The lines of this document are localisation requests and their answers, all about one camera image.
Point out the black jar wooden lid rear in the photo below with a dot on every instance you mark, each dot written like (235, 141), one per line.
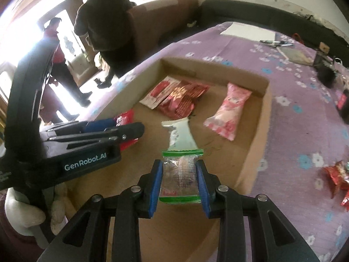
(324, 66)

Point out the tall pink My Melody snack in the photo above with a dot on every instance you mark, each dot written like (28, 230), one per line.
(226, 120)

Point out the purple floral tablecloth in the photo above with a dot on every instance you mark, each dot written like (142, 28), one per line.
(306, 133)

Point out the white red snack packet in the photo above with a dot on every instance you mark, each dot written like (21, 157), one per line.
(160, 92)

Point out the person in black jacket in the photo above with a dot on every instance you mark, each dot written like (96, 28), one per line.
(107, 27)

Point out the cardboard tray box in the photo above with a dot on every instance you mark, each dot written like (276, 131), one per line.
(183, 232)

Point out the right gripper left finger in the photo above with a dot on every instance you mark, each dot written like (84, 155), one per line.
(85, 237)

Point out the olive notebook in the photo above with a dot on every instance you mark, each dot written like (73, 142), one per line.
(295, 55)

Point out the black sofa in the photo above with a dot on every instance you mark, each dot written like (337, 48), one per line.
(214, 12)

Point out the red cartoon snack packet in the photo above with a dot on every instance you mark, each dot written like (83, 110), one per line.
(337, 176)

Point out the pale green wafer packet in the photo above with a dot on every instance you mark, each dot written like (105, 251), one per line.
(180, 137)

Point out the black jar wooden lid front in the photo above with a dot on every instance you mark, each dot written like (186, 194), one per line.
(343, 106)

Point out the red round-logo candy packet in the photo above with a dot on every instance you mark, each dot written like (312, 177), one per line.
(124, 119)

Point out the clear green-edged snack packet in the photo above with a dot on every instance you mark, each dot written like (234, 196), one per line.
(179, 184)

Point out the black pen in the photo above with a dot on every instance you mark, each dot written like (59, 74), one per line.
(274, 43)

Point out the black jar wooden lid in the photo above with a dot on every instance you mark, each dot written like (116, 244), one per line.
(324, 66)
(343, 106)

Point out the person in red top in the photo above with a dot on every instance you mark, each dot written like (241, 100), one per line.
(60, 70)

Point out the white gloved left hand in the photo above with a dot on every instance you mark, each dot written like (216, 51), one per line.
(23, 216)

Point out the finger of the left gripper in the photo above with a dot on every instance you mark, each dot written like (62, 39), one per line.
(76, 127)
(86, 142)

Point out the dark red foil snack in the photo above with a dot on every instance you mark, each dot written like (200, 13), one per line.
(181, 101)

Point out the brown sofa chair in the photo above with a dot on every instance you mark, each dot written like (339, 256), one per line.
(152, 20)

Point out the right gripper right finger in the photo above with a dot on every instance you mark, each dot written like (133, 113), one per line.
(272, 236)

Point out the white paper sheet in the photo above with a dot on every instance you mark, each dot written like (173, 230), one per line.
(249, 32)

